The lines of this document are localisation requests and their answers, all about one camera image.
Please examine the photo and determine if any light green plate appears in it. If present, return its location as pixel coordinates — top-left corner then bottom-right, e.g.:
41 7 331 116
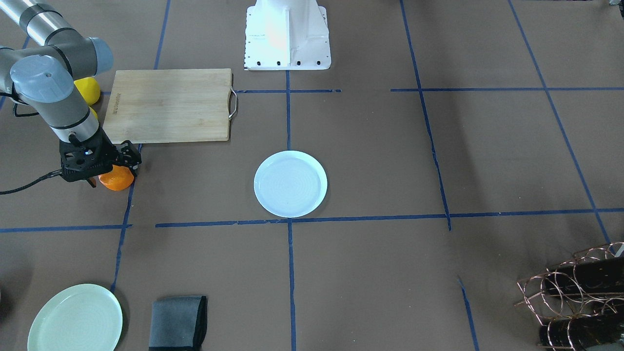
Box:
27 284 123 351

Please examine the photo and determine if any wooden cutting board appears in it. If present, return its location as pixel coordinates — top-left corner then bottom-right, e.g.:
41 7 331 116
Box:
102 68 237 144

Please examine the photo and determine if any orange fruit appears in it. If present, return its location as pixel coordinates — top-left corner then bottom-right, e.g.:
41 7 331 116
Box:
97 166 135 191

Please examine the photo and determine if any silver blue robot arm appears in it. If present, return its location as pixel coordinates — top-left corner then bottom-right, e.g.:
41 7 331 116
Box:
1 0 118 187

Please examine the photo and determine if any white camera stand column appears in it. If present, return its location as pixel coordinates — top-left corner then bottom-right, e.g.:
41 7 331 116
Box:
244 0 332 71

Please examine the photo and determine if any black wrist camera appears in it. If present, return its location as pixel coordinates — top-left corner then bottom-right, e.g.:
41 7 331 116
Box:
113 140 142 175

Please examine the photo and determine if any dark glass bottle lower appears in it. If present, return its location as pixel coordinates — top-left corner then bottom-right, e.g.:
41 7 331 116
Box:
539 313 624 351

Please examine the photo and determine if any dark grey folded cloth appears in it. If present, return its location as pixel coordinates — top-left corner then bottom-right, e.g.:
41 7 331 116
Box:
148 295 208 351

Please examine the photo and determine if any copper wire bottle rack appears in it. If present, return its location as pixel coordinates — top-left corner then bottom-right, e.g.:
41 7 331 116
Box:
516 242 624 351

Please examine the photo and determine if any yellow lemon near board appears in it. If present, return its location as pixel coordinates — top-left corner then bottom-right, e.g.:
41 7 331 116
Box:
74 77 102 106

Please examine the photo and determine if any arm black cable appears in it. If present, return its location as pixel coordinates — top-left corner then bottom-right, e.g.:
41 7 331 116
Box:
0 169 64 195

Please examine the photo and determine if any light blue plate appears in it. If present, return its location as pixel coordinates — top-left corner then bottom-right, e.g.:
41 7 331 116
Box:
253 150 329 218

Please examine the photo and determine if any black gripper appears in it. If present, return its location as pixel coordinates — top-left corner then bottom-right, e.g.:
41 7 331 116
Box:
59 128 118 188

